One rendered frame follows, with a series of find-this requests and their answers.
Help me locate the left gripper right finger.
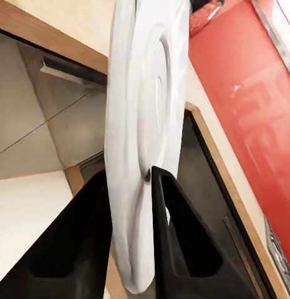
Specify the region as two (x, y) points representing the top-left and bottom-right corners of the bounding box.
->
(152, 166), (256, 299)

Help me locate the electric kettle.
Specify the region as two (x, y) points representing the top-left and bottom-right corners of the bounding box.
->
(188, 0), (225, 40)

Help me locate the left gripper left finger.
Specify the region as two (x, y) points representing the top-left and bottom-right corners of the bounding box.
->
(0, 169), (113, 299)

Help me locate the saucer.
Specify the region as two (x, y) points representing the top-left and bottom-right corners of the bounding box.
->
(103, 0), (190, 294)

